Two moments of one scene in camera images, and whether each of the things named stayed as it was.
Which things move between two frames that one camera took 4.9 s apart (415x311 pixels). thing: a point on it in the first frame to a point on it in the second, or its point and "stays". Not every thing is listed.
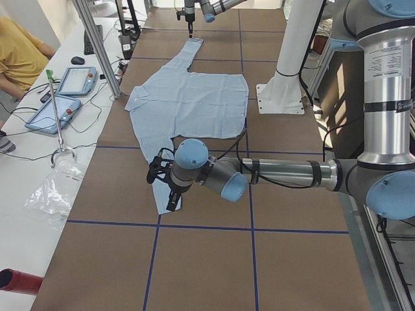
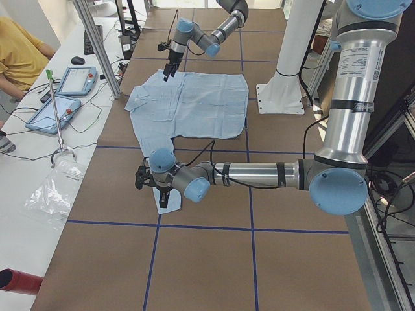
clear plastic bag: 53,197 stays
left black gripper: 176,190 to 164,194
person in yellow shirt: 23,52 stays
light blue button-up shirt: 172,102 stays
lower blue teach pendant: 45,119 stays
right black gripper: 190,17 to 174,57
